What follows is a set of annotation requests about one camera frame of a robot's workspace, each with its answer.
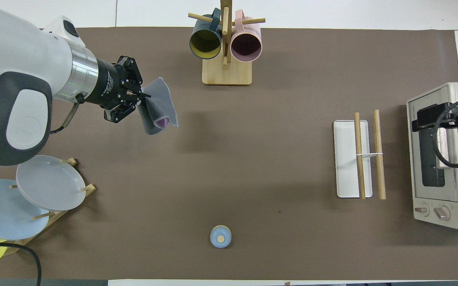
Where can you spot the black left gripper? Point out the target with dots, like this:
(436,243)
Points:
(107,85)

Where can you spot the purple and grey towel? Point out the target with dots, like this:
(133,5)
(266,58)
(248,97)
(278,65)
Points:
(157,103)

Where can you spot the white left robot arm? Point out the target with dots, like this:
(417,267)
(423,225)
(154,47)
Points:
(14,59)

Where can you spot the wooden plate rack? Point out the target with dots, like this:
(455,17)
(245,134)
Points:
(90,188)

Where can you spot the white towel rack wooden bars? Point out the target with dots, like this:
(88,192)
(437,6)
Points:
(348,159)

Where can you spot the dark blue mug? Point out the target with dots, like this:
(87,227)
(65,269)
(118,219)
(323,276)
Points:
(205,43)

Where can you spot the wooden mug tree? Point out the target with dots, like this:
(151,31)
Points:
(227,75)

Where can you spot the grey plate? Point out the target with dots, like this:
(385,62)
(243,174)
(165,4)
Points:
(50,182)

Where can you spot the pink mug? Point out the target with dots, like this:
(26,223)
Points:
(246,43)

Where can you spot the brown table mat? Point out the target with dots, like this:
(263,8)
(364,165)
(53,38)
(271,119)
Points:
(253,159)

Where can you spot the light blue plate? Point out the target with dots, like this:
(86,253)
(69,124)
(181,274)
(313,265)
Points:
(2,210)

